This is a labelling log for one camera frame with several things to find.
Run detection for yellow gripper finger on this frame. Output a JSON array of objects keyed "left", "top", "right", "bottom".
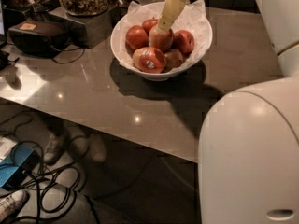
[{"left": 157, "top": 0, "right": 189, "bottom": 34}]

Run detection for central red yellow apple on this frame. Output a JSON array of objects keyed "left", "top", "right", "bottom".
[{"left": 149, "top": 25, "right": 174, "bottom": 51}]

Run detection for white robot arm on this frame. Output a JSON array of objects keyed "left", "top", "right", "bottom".
[{"left": 198, "top": 0, "right": 299, "bottom": 224}]

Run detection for white paper bowl liner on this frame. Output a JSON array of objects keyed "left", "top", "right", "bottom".
[{"left": 117, "top": 0, "right": 210, "bottom": 73}]

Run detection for rear red apple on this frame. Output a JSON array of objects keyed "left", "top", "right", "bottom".
[{"left": 142, "top": 19, "right": 158, "bottom": 34}]

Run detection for right red apple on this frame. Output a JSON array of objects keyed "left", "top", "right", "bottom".
[{"left": 172, "top": 30, "right": 195, "bottom": 54}]

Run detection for left red apple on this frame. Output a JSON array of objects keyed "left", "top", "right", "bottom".
[{"left": 125, "top": 25, "right": 148, "bottom": 50}]

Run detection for front yellowish apple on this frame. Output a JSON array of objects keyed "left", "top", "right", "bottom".
[{"left": 164, "top": 49, "right": 184, "bottom": 70}]

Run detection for front stickered red apple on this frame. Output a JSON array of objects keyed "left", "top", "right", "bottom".
[{"left": 133, "top": 47, "right": 166, "bottom": 74}]

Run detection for white ceramic bowl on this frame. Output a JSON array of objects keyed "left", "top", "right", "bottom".
[{"left": 109, "top": 1, "right": 214, "bottom": 82}]

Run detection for dark grey display block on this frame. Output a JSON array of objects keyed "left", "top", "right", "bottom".
[{"left": 49, "top": 7, "right": 120, "bottom": 49}]

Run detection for black VR headset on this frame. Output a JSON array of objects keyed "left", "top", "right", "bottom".
[{"left": 8, "top": 19, "right": 69, "bottom": 58}]

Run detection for white sneaker under table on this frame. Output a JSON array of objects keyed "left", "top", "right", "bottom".
[{"left": 43, "top": 133, "right": 68, "bottom": 165}]

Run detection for blue box on floor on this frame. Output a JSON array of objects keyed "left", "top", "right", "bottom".
[{"left": 0, "top": 144, "right": 38, "bottom": 190}]

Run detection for white sneaker bottom left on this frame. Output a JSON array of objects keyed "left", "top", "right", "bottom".
[{"left": 0, "top": 190, "right": 29, "bottom": 222}]

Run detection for black floor cables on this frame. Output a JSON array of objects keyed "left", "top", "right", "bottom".
[{"left": 0, "top": 110, "right": 101, "bottom": 224}]

